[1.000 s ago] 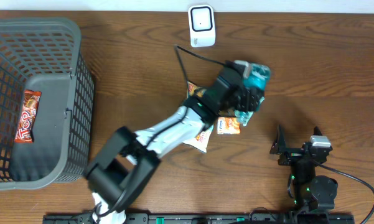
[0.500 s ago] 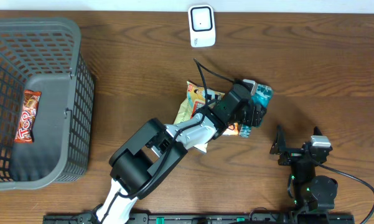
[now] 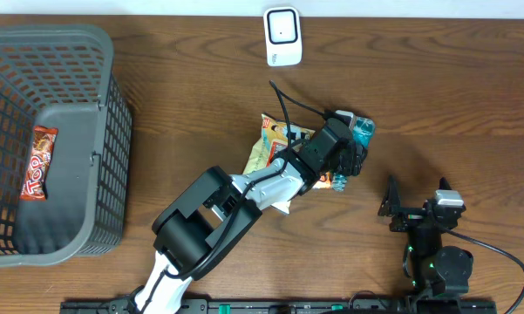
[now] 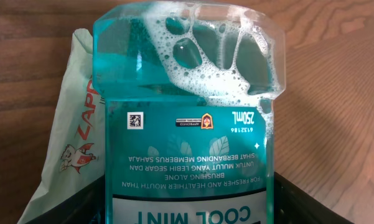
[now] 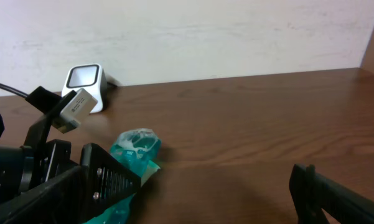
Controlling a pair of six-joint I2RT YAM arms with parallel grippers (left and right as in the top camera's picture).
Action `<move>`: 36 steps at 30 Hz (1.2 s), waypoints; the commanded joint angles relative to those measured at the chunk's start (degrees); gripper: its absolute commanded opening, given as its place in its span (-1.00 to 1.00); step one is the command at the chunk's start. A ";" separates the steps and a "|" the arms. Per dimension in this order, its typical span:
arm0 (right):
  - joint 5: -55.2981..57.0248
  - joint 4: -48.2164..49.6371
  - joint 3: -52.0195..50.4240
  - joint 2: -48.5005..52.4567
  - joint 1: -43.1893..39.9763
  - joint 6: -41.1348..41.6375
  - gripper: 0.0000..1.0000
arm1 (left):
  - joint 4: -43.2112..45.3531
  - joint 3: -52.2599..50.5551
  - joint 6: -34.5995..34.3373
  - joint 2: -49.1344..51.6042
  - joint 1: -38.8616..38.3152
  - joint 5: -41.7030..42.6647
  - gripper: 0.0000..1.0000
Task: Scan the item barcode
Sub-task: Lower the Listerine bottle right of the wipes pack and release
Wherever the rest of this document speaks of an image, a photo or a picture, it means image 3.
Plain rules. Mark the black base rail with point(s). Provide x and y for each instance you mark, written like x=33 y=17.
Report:
x=359 y=305

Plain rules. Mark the small orange snack packet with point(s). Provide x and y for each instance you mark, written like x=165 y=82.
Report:
x=325 y=181

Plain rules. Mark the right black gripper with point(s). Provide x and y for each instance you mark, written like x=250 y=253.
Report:
x=391 y=206

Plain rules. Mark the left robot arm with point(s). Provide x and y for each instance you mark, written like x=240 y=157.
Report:
x=197 y=230

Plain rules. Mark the white barcode scanner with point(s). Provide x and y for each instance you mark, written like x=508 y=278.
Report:
x=283 y=36

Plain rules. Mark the grey plastic shopping basket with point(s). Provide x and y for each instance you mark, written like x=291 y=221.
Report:
x=60 y=76

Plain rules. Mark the yellow snack bag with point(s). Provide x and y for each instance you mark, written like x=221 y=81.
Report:
x=273 y=139

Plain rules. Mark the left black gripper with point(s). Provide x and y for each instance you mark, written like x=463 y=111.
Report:
x=359 y=156

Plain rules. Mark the red Top chocolate bar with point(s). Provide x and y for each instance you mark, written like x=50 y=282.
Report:
x=39 y=163

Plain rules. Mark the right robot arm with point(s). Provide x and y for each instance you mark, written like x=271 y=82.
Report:
x=440 y=273

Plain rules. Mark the teal Listerine mouthwash bottle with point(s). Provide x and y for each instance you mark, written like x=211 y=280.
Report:
x=363 y=131

